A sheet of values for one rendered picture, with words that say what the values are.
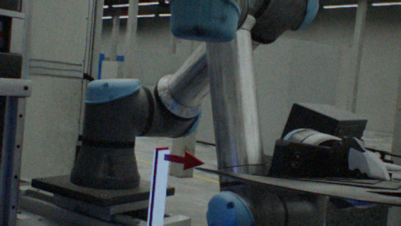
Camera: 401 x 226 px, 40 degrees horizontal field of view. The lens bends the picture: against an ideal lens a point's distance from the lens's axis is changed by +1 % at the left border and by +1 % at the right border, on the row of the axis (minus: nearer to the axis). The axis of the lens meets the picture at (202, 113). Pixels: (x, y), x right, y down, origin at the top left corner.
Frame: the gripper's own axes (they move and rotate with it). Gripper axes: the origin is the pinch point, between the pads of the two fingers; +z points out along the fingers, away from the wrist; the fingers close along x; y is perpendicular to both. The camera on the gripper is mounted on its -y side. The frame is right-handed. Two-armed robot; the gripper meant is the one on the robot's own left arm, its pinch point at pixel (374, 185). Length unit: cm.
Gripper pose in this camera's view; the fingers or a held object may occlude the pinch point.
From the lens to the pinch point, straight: 67.0
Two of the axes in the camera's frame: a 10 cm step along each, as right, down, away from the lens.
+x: -2.0, 9.8, 0.4
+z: 1.3, 0.7, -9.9
